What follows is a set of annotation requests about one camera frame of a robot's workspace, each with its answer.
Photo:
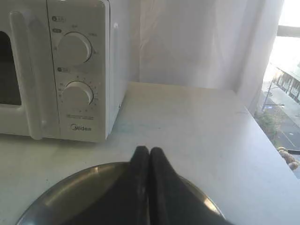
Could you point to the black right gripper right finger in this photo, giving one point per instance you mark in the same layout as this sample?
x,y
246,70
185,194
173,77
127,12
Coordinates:
x,y
170,200

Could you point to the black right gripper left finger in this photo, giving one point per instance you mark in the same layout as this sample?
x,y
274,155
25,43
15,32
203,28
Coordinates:
x,y
126,202

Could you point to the white microwave door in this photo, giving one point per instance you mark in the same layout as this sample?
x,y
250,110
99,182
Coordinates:
x,y
28,100

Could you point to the white Midea microwave oven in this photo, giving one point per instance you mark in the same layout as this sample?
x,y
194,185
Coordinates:
x,y
111,27

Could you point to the round metal tray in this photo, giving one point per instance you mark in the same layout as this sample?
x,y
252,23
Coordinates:
x,y
73,200

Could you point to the white backdrop curtain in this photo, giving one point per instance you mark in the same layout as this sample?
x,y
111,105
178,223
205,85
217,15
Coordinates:
x,y
221,44

